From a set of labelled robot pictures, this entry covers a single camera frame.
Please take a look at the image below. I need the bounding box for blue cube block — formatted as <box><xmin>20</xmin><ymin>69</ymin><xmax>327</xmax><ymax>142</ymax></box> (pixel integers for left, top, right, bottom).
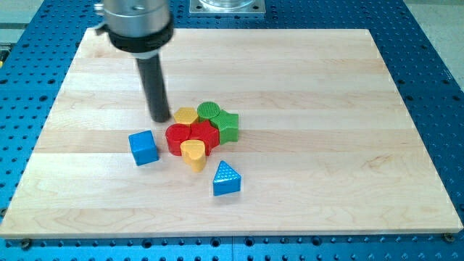
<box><xmin>128</xmin><ymin>130</ymin><xmax>160</xmax><ymax>166</ymax></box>

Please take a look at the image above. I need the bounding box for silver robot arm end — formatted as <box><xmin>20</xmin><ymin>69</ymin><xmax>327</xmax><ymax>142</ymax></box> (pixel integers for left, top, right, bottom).
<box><xmin>94</xmin><ymin>0</ymin><xmax>174</xmax><ymax>59</ymax></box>

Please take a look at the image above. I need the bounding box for green circle block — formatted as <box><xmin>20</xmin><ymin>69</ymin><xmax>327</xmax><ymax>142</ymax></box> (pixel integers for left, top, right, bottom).
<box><xmin>196</xmin><ymin>101</ymin><xmax>220</xmax><ymax>122</ymax></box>

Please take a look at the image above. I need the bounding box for red circle block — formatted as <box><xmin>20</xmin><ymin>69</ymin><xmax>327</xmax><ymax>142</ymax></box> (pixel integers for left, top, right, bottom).
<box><xmin>165</xmin><ymin>123</ymin><xmax>191</xmax><ymax>156</ymax></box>

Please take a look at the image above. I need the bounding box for green star block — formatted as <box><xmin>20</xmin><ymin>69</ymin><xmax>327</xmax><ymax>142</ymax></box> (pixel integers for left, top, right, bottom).
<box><xmin>210</xmin><ymin>110</ymin><xmax>239</xmax><ymax>144</ymax></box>

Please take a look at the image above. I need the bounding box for red star block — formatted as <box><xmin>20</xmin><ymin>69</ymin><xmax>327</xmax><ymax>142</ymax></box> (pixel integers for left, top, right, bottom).
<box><xmin>189</xmin><ymin>120</ymin><xmax>220</xmax><ymax>156</ymax></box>

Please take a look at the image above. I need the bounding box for yellow heart block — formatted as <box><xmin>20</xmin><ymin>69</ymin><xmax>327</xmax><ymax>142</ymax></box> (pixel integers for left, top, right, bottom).
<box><xmin>181</xmin><ymin>139</ymin><xmax>207</xmax><ymax>173</ymax></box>

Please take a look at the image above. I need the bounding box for yellow hexagon block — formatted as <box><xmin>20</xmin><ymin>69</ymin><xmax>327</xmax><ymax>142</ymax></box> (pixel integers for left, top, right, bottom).
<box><xmin>173</xmin><ymin>107</ymin><xmax>199</xmax><ymax>126</ymax></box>

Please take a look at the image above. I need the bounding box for blue triangle block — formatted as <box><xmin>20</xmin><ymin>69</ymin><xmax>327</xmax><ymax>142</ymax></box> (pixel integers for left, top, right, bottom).
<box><xmin>212</xmin><ymin>161</ymin><xmax>241</xmax><ymax>196</ymax></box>

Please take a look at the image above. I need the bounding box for light wooden board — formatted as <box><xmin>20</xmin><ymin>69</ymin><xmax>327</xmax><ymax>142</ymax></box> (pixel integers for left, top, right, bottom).
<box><xmin>1</xmin><ymin>29</ymin><xmax>463</xmax><ymax>239</ymax></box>

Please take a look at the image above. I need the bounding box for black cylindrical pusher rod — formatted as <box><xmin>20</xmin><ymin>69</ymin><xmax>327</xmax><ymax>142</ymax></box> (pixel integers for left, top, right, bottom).
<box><xmin>136</xmin><ymin>54</ymin><xmax>170</xmax><ymax>123</ymax></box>

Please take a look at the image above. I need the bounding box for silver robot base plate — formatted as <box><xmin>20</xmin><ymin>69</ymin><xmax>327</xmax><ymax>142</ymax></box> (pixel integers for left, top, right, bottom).
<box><xmin>189</xmin><ymin>0</ymin><xmax>266</xmax><ymax>15</ymax></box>

